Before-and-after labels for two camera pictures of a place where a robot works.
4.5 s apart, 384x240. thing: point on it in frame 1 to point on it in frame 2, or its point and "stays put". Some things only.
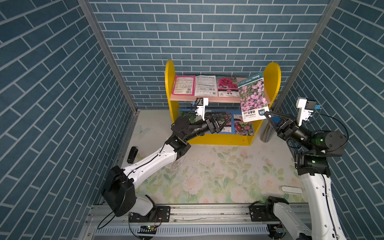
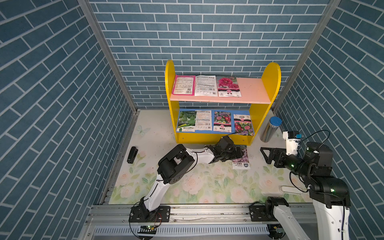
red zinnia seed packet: x=242 y=128 stays put
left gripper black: x=212 y=121 to x=232 y=155
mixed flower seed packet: x=222 y=120 stays put
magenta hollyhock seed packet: x=227 y=86 stays put
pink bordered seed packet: x=184 y=85 stays put
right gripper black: x=286 y=129 to x=279 y=152
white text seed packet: x=206 y=85 stays put
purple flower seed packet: x=253 y=98 to x=242 y=163
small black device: x=132 y=155 stays put
